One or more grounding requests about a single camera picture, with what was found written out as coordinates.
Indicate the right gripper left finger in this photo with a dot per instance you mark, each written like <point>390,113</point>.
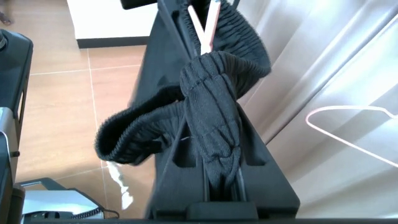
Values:
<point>177,186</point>

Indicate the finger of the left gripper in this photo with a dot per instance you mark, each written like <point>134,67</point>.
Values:
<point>169,12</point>

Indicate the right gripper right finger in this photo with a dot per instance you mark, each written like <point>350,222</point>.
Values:
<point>267,186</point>

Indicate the pink clothes hanger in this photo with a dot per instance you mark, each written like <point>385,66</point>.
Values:
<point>348,107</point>
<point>213,25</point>

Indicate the black shorts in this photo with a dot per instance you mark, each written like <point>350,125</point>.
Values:
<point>211,109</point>

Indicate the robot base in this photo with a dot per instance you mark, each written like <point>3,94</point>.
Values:
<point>56,199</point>

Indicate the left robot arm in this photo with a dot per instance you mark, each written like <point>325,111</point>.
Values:
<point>12,62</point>

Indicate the beige curtain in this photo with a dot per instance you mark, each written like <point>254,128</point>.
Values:
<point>326,46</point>

